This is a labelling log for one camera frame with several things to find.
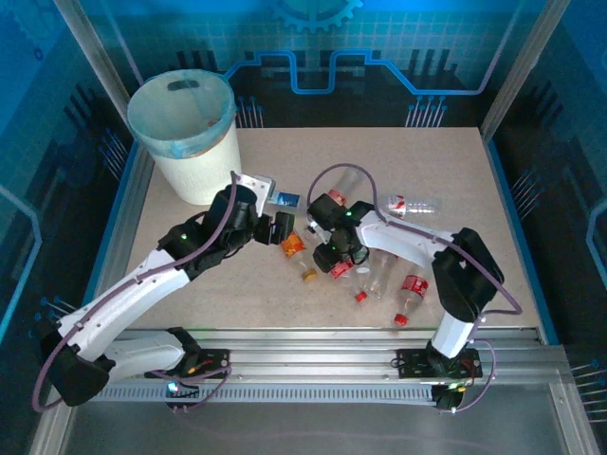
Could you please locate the red label bottle red cap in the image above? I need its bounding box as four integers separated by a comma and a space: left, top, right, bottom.
392, 270, 432, 328
330, 260, 370, 304

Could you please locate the orange label bottle yellow cap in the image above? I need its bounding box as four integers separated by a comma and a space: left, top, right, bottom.
278, 230, 320, 284

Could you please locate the clear bottle red white label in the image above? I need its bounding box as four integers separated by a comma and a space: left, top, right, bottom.
382, 191, 443, 218

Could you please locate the white waste bin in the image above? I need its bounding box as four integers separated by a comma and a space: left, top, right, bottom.
126, 68, 244, 206

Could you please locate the blue plastic bin liner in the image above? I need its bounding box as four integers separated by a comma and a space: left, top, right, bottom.
126, 68, 237, 160

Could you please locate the small blue packet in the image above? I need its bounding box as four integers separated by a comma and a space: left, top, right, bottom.
267, 189, 303, 210

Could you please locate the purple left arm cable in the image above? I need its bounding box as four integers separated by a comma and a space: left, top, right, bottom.
31, 171, 238, 414

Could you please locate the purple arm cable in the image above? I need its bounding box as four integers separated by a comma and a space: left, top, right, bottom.
305, 162, 524, 416
31, 171, 238, 414

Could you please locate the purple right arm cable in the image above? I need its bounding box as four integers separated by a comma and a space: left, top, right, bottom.
305, 162, 524, 416

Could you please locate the aluminium front rail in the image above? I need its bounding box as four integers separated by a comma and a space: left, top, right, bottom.
56, 326, 570, 388

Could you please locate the aluminium side rail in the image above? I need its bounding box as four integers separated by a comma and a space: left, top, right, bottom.
97, 141, 157, 304

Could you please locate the slotted grey cable duct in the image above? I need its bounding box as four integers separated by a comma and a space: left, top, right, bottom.
74, 386, 440, 407

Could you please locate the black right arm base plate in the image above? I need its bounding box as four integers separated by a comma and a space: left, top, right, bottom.
395, 348, 484, 380

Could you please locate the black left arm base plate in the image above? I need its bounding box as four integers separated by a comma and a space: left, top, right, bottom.
143, 348, 232, 380

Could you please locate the aluminium frame post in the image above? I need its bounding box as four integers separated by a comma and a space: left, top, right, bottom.
50, 0, 143, 103
478, 0, 559, 141

